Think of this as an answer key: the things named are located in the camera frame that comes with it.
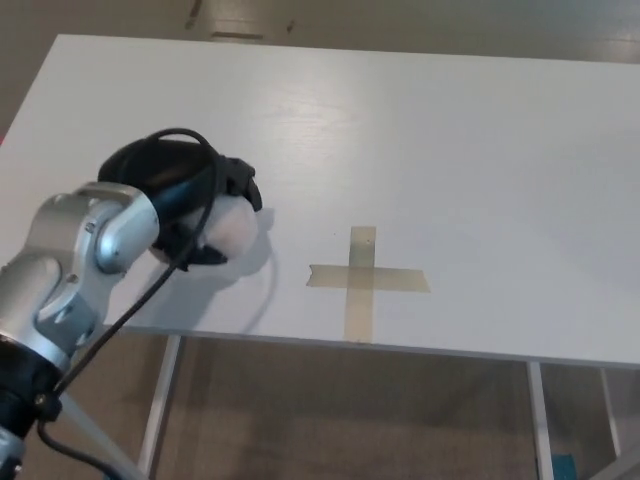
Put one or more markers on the light blue metal stand bar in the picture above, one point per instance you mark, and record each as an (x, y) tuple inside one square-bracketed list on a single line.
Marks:
[(95, 440)]

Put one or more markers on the white round plush toy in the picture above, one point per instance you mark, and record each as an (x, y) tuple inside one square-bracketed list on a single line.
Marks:
[(235, 225)]

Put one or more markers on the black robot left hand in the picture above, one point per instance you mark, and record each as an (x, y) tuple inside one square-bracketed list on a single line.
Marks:
[(150, 165)]

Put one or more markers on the white metal table leg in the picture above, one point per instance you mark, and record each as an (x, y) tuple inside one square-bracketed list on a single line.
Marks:
[(542, 425), (611, 415), (160, 400)]

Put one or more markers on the teal object on floor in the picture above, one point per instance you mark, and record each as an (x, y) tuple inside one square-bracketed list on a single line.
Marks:
[(565, 467)]

